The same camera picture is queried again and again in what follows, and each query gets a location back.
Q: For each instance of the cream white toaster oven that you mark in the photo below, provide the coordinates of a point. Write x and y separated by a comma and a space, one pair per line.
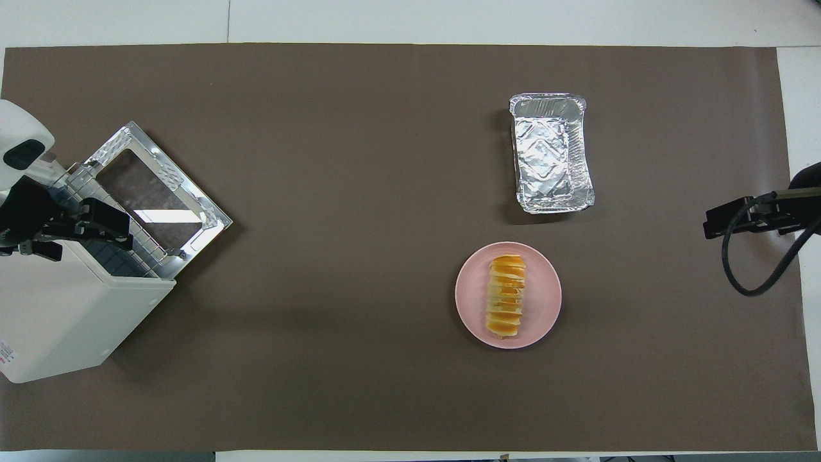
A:
70, 314

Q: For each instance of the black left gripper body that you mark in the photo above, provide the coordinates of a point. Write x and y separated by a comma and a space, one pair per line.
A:
25, 212

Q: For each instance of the glass oven door metal frame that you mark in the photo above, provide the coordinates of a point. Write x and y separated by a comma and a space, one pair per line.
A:
211, 221

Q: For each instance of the sliced orange yellow bread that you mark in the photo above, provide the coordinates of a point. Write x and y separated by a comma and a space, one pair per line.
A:
507, 298

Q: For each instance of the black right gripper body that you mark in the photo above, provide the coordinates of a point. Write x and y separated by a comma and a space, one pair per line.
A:
786, 208

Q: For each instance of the pink round plate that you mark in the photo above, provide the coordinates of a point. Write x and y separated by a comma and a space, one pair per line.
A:
474, 301

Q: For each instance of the aluminium foil tray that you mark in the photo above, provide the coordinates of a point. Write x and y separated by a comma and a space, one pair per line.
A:
551, 160

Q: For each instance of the brown table mat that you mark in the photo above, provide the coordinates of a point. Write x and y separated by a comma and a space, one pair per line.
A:
385, 192

